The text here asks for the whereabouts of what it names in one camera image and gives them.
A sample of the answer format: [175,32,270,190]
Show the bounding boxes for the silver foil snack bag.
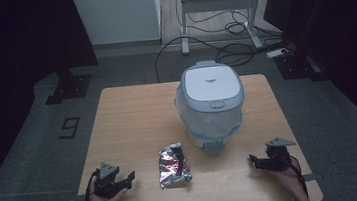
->
[155,141,193,190]

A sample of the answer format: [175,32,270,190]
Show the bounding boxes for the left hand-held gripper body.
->
[91,159,134,201]

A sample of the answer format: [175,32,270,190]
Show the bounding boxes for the white cabinet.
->
[69,0,165,49]

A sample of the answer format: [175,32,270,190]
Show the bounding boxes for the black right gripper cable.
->
[286,154,309,200]

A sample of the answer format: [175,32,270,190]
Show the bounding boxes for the white lidded trash bin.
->
[171,57,251,158]

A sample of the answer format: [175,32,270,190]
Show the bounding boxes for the person's right hand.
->
[267,155,314,201]

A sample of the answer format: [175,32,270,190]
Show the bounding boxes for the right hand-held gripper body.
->
[252,134,300,175]

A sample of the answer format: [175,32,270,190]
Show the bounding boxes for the black curtain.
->
[0,0,111,201]
[261,0,357,161]

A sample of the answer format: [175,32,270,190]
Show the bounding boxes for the black stand base plate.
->
[42,66,95,106]
[273,49,329,86]

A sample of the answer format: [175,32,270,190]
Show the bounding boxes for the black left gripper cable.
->
[79,168,105,201]

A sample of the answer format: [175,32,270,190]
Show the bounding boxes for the black floor cables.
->
[147,0,298,84]

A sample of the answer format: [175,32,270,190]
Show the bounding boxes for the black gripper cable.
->
[286,154,309,200]
[79,168,105,201]

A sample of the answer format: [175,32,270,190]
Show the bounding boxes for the white power strip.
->
[265,47,291,60]

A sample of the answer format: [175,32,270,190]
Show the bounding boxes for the clear plastic bin liner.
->
[173,80,246,144]

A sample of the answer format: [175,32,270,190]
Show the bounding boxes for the white metal frame desk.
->
[169,0,306,59]

